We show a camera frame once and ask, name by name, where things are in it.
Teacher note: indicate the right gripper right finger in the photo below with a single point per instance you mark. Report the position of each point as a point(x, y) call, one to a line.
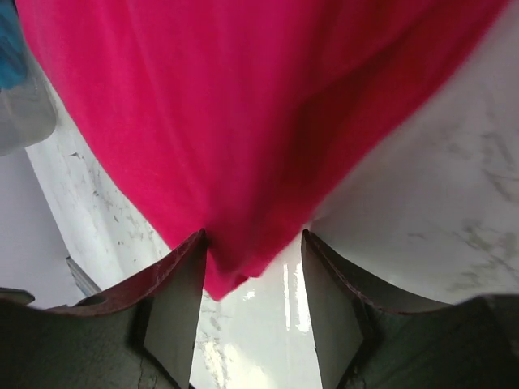
point(371, 334)

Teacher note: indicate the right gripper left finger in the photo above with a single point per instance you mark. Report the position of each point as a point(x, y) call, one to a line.
point(139, 333)

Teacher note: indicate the red t shirt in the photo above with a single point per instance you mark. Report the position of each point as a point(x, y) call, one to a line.
point(240, 117)

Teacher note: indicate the clear plastic bin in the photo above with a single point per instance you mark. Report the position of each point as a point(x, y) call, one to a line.
point(28, 115)

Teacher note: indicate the blue t shirt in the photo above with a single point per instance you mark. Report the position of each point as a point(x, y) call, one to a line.
point(13, 63)

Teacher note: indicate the left aluminium frame post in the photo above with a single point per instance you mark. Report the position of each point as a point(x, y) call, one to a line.
point(84, 282)

